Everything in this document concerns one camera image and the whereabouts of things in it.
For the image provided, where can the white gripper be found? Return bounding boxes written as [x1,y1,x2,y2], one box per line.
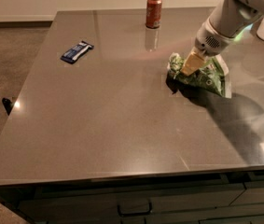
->
[181,19,233,76]

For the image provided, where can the green jalapeno chip bag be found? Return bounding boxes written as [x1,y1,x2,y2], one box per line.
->
[167,52,232,98]

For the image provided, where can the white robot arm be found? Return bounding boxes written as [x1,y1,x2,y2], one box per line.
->
[181,0,264,76]

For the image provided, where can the red soda can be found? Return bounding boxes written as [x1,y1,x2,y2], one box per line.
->
[146,0,162,29]

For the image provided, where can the blue snack bar wrapper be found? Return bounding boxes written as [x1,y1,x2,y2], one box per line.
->
[61,41,94,64]

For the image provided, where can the dark cabinet drawer front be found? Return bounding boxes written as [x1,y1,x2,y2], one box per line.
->
[20,184,244,224]

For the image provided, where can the black drawer handle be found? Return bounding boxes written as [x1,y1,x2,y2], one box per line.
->
[117,200,153,217]

